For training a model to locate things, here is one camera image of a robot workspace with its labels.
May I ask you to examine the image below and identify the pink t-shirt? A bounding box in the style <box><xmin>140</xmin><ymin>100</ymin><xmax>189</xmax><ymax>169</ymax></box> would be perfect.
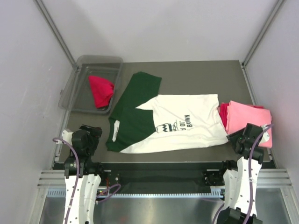
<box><xmin>226</xmin><ymin>101</ymin><xmax>272</xmax><ymax>134</ymax></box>

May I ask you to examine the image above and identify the white and green t-shirt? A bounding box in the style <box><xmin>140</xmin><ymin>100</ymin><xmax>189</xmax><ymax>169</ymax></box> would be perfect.
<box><xmin>106</xmin><ymin>72</ymin><xmax>227</xmax><ymax>154</ymax></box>

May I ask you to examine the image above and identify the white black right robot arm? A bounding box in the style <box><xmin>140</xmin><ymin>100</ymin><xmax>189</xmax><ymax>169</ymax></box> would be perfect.
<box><xmin>213</xmin><ymin>123</ymin><xmax>264</xmax><ymax>224</ymax></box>

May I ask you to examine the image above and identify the crimson red t-shirt in bin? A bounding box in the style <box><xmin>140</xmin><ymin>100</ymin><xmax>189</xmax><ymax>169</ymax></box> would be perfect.
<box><xmin>88</xmin><ymin>76</ymin><xmax>114</xmax><ymax>109</ymax></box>

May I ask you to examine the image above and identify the clear grey plastic bin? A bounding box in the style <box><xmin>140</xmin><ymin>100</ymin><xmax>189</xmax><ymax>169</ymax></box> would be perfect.
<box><xmin>58</xmin><ymin>55</ymin><xmax>123</xmax><ymax>115</ymax></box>

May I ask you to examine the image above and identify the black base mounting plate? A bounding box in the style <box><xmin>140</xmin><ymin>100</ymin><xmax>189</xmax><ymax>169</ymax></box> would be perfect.
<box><xmin>102</xmin><ymin>162</ymin><xmax>224</xmax><ymax>186</ymax></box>

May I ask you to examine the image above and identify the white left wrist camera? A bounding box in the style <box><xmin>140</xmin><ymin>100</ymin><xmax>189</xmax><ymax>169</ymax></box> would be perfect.
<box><xmin>61</xmin><ymin>129</ymin><xmax>73</xmax><ymax>145</ymax></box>

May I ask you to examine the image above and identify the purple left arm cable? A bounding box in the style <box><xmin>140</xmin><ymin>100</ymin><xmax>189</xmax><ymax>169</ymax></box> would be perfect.
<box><xmin>52</xmin><ymin>137</ymin><xmax>122</xmax><ymax>224</ymax></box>

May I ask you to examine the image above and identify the grey slotted cable duct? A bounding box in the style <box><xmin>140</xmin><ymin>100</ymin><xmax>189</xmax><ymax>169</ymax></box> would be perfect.
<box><xmin>46</xmin><ymin>186</ymin><xmax>226</xmax><ymax>199</ymax></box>

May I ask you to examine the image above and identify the right aluminium frame post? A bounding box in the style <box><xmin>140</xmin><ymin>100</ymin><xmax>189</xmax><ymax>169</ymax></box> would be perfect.
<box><xmin>241</xmin><ymin>0</ymin><xmax>287</xmax><ymax>68</ymax></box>

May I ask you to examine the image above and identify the aluminium frame post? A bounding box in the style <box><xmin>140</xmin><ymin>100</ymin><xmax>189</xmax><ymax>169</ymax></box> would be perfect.
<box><xmin>32</xmin><ymin>0</ymin><xmax>77</xmax><ymax>66</ymax></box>
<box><xmin>241</xmin><ymin>0</ymin><xmax>287</xmax><ymax>68</ymax></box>

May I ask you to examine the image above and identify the left aluminium frame post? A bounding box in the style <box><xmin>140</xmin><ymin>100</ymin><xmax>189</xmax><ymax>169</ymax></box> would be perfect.
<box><xmin>32</xmin><ymin>0</ymin><xmax>77</xmax><ymax>66</ymax></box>

